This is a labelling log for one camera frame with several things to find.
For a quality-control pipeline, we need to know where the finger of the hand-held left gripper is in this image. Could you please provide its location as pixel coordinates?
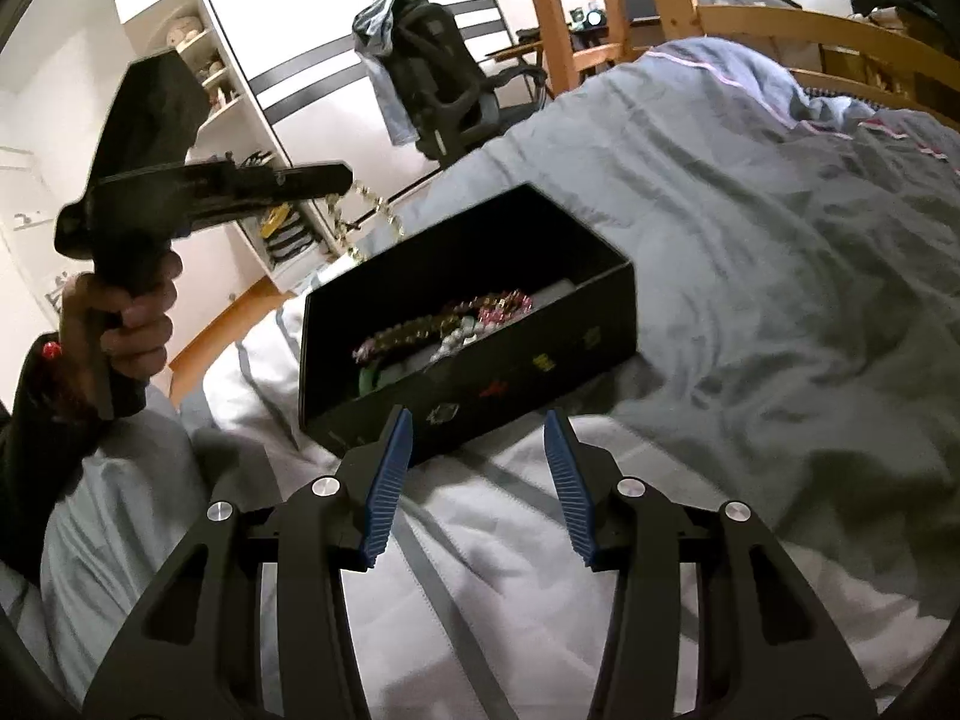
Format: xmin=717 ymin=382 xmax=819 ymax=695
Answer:
xmin=176 ymin=176 xmax=355 ymax=230
xmin=214 ymin=160 xmax=355 ymax=182

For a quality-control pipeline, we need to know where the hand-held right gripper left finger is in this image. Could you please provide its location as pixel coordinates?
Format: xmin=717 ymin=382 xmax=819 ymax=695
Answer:
xmin=81 ymin=405 xmax=415 ymax=720

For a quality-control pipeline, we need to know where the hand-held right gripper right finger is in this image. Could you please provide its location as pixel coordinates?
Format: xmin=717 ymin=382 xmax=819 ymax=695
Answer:
xmin=541 ymin=409 xmax=878 ymax=720

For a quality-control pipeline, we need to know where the beaded necklace chain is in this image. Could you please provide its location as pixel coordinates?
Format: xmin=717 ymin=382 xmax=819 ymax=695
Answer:
xmin=324 ymin=180 xmax=410 ymax=265

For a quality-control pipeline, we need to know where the black rectangular box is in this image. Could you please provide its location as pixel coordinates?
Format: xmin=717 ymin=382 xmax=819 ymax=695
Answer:
xmin=298 ymin=182 xmax=638 ymax=466

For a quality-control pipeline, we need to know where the pale pink bead bracelet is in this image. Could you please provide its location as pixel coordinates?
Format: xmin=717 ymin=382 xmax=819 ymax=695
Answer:
xmin=352 ymin=330 xmax=398 ymax=363

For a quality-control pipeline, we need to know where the white bead bracelet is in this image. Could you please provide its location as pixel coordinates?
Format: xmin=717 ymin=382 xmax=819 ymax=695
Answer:
xmin=431 ymin=315 xmax=482 ymax=362

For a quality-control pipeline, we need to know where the dark bead bracelet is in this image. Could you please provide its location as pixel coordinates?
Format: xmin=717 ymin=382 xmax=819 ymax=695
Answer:
xmin=382 ymin=313 xmax=452 ymax=347

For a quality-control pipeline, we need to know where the pink crystal bracelet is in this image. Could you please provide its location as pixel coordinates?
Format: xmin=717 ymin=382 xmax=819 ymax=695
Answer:
xmin=442 ymin=289 xmax=536 ymax=332

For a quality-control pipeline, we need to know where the person's left hand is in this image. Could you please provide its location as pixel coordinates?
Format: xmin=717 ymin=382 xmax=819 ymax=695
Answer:
xmin=58 ymin=249 xmax=185 ymax=421

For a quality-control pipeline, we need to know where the white shelf unit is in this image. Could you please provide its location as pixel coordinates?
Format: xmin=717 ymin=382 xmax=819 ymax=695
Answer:
xmin=109 ymin=0 xmax=332 ymax=295

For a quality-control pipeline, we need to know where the white striped wardrobe door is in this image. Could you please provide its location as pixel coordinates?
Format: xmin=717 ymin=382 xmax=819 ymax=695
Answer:
xmin=202 ymin=0 xmax=542 ymax=205

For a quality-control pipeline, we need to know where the light blue cloth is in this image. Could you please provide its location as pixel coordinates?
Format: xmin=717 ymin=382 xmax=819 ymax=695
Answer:
xmin=352 ymin=0 xmax=422 ymax=146

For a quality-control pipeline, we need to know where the black office chair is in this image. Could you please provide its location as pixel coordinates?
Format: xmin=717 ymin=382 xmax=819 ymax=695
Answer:
xmin=386 ymin=0 xmax=553 ymax=163

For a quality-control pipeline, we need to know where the wooden bunk bed frame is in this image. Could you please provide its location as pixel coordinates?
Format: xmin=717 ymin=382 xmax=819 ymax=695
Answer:
xmin=516 ymin=0 xmax=960 ymax=128

